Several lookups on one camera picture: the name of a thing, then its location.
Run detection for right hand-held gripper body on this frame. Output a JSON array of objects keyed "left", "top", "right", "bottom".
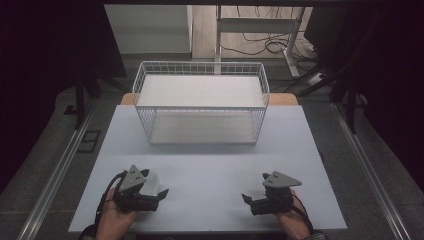
[{"left": 250, "top": 170, "right": 303, "bottom": 216}]

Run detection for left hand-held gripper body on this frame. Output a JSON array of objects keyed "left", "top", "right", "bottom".
[{"left": 113, "top": 164, "right": 161, "bottom": 213}]

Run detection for white plastic cup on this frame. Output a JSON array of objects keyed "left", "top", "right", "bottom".
[{"left": 143, "top": 170, "right": 162, "bottom": 198}]

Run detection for person's right hand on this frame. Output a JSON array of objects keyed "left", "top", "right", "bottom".
[{"left": 276, "top": 188, "right": 312, "bottom": 240}]

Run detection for person's left hand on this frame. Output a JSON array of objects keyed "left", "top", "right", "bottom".
[{"left": 94, "top": 188, "right": 138, "bottom": 240}]

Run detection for wooden table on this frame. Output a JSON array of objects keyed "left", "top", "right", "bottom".
[{"left": 119, "top": 92, "right": 300, "bottom": 107}]

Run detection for black metal stand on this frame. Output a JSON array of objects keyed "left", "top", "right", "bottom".
[
  {"left": 73, "top": 64, "right": 104, "bottom": 132},
  {"left": 329, "top": 74, "right": 361, "bottom": 135}
]

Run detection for white power strip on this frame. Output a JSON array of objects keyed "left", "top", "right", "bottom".
[{"left": 307, "top": 72, "right": 325, "bottom": 87}]

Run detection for white cabinet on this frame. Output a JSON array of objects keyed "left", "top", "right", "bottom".
[{"left": 104, "top": 4, "right": 194, "bottom": 55}]

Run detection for dark curtain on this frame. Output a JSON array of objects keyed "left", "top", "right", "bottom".
[
  {"left": 0, "top": 0, "right": 128, "bottom": 194},
  {"left": 303, "top": 0, "right": 424, "bottom": 193}
]

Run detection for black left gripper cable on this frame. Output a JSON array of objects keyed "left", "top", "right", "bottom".
[{"left": 78, "top": 170, "right": 129, "bottom": 240}]

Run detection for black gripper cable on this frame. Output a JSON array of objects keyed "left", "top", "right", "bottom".
[
  {"left": 78, "top": 170, "right": 129, "bottom": 240},
  {"left": 290, "top": 194, "right": 316, "bottom": 235}
]

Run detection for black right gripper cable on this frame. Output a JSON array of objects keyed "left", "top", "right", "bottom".
[{"left": 290, "top": 194, "right": 316, "bottom": 235}]

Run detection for black floor socket frame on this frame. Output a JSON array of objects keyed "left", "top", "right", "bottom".
[{"left": 77, "top": 129, "right": 102, "bottom": 155}]

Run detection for aluminium floor rail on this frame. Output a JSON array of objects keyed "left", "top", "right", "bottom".
[
  {"left": 15, "top": 99, "right": 98, "bottom": 240},
  {"left": 330, "top": 102, "right": 414, "bottom": 240}
]

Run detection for white wire basket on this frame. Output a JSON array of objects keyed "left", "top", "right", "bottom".
[{"left": 132, "top": 60, "right": 271, "bottom": 146}]

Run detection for black floor cables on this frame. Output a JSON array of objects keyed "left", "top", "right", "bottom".
[{"left": 220, "top": 5, "right": 319, "bottom": 64}]

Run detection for white metal desk frame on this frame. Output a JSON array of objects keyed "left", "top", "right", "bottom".
[{"left": 214, "top": 5, "right": 307, "bottom": 80}]

